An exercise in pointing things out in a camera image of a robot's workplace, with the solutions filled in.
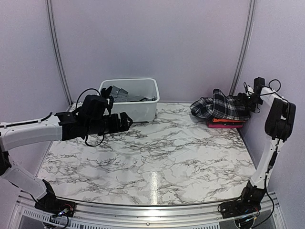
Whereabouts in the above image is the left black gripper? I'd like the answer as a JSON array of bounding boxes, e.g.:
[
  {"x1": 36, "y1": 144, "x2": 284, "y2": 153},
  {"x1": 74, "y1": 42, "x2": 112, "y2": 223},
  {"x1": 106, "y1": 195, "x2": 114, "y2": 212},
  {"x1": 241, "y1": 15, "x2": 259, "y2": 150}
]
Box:
[{"x1": 85, "y1": 112, "x2": 132, "y2": 135}]

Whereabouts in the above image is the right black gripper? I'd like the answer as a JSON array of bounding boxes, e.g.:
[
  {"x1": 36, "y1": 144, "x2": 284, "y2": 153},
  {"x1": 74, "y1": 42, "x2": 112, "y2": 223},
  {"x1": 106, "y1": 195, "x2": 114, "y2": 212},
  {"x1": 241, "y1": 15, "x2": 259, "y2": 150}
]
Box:
[{"x1": 234, "y1": 93, "x2": 263, "y2": 112}]

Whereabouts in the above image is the black white plaid shirt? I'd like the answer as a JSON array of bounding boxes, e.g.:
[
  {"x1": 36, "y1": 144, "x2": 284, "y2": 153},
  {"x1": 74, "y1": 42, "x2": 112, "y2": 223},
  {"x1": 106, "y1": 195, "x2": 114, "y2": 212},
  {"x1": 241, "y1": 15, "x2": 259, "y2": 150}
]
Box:
[{"x1": 190, "y1": 89, "x2": 251, "y2": 121}]

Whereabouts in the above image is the orange t-shirt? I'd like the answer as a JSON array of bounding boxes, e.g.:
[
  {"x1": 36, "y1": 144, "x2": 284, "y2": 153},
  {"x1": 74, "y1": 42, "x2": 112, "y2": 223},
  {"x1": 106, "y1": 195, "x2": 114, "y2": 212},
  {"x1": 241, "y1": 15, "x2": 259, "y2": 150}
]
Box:
[{"x1": 212, "y1": 118, "x2": 244, "y2": 123}]

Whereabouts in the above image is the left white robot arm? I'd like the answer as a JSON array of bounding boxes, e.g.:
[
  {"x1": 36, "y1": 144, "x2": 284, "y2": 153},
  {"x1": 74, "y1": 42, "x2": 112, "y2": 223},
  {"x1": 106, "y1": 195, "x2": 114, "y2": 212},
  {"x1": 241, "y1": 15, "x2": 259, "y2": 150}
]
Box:
[{"x1": 0, "y1": 87, "x2": 133, "y2": 212}]

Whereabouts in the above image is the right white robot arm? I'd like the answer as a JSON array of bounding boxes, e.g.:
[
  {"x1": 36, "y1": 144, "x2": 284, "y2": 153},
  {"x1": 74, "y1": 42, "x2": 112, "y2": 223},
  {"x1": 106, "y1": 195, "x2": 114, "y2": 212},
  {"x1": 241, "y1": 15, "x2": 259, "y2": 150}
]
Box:
[{"x1": 236, "y1": 77, "x2": 296, "y2": 214}]

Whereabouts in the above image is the white plastic laundry bin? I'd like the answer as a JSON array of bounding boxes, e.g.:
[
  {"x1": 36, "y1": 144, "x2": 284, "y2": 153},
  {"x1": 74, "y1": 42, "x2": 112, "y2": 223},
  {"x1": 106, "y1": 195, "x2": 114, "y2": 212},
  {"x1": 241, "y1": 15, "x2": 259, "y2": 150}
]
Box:
[{"x1": 99, "y1": 78, "x2": 160, "y2": 122}]

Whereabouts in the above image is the grey garment in bin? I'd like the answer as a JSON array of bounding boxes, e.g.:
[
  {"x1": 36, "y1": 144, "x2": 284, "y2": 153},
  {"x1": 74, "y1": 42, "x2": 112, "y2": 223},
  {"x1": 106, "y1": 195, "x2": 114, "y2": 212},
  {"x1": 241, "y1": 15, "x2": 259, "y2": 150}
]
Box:
[{"x1": 110, "y1": 86, "x2": 157, "y2": 103}]

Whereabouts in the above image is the black garment in bin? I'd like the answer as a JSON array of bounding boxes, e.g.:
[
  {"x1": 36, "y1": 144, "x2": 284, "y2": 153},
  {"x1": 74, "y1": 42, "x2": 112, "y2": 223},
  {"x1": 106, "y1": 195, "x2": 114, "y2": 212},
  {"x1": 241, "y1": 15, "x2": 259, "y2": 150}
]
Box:
[{"x1": 100, "y1": 86, "x2": 112, "y2": 98}]

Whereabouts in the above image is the folded dark striped shirt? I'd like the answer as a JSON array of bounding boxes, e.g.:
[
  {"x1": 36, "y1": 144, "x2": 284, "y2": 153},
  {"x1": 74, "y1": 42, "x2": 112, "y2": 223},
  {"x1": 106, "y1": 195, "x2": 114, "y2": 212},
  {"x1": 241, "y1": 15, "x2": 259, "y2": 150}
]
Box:
[{"x1": 207, "y1": 121, "x2": 244, "y2": 125}]

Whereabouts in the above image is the folded pink garment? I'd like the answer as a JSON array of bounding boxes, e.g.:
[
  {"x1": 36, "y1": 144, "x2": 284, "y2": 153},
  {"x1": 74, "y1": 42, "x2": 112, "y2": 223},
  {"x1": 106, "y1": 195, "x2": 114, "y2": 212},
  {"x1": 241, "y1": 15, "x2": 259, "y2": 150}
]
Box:
[{"x1": 206, "y1": 123, "x2": 243, "y2": 128}]

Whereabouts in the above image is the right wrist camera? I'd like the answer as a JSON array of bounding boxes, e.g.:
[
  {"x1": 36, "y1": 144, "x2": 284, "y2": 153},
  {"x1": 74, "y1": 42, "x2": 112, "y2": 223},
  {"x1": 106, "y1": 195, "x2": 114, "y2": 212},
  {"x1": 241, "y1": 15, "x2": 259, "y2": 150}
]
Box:
[{"x1": 253, "y1": 77, "x2": 265, "y2": 95}]

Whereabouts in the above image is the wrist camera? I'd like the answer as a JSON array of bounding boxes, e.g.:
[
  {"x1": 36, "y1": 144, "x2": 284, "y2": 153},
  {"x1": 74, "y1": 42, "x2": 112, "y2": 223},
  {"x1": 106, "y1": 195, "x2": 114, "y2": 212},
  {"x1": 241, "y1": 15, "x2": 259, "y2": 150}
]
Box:
[
  {"x1": 79, "y1": 94, "x2": 109, "y2": 119},
  {"x1": 253, "y1": 77, "x2": 265, "y2": 95}
]

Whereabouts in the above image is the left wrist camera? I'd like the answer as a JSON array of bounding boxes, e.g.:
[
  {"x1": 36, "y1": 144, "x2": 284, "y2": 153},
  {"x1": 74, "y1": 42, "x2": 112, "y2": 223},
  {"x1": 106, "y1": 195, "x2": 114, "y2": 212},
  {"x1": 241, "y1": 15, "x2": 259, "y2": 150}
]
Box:
[{"x1": 79, "y1": 94, "x2": 109, "y2": 119}]

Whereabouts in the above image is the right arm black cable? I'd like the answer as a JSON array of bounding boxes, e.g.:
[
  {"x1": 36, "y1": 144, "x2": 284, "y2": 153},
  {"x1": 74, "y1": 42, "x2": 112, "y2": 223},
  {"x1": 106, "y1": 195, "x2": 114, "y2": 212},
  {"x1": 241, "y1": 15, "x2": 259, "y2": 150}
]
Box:
[{"x1": 268, "y1": 79, "x2": 290, "y2": 105}]

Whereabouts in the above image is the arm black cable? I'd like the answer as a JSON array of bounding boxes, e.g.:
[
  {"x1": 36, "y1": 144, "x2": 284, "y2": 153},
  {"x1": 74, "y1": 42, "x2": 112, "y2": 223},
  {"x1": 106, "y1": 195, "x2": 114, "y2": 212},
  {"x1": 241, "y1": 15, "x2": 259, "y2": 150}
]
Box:
[
  {"x1": 268, "y1": 79, "x2": 290, "y2": 105},
  {"x1": 0, "y1": 88, "x2": 108, "y2": 147}
]

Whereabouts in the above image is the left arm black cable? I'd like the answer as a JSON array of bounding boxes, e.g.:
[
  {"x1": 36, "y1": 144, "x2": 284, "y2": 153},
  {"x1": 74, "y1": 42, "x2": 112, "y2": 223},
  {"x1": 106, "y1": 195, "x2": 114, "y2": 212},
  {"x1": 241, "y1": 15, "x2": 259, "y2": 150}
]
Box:
[{"x1": 0, "y1": 88, "x2": 108, "y2": 147}]

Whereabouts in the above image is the right aluminium wall post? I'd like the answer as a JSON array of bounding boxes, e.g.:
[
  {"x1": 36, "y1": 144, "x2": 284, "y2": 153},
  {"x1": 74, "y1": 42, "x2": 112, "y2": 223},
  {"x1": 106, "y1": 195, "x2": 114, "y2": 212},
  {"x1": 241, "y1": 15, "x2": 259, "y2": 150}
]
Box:
[{"x1": 229, "y1": 0, "x2": 257, "y2": 95}]

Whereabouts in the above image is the aluminium wall post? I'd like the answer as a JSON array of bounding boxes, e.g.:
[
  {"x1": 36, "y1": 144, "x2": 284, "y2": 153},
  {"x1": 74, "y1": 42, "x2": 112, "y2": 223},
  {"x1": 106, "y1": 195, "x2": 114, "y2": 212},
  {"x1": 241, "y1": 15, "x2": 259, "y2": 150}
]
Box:
[
  {"x1": 229, "y1": 0, "x2": 257, "y2": 95},
  {"x1": 45, "y1": 0, "x2": 73, "y2": 106}
]

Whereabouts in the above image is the aluminium front frame rail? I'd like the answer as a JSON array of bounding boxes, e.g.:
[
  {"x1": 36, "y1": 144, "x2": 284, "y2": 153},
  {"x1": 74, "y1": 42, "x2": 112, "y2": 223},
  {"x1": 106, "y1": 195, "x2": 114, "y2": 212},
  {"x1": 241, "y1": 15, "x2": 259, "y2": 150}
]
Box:
[{"x1": 8, "y1": 191, "x2": 287, "y2": 229}]

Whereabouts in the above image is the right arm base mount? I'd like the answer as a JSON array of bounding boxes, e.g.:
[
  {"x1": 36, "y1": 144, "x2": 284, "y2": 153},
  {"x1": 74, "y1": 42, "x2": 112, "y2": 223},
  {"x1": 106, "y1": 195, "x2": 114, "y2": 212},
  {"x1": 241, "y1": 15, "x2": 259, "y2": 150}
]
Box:
[{"x1": 217, "y1": 181, "x2": 266, "y2": 219}]

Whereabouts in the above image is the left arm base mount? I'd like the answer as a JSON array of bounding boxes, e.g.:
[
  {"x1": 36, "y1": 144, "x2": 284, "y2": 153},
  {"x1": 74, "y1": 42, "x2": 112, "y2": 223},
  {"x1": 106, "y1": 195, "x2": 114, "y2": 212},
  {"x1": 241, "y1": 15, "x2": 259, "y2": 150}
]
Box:
[{"x1": 35, "y1": 179, "x2": 76, "y2": 217}]

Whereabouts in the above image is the left aluminium wall post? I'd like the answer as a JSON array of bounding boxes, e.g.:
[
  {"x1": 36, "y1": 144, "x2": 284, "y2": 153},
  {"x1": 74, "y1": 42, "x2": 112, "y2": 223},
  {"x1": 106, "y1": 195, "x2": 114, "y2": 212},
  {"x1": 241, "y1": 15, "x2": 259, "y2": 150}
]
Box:
[{"x1": 45, "y1": 0, "x2": 73, "y2": 106}]

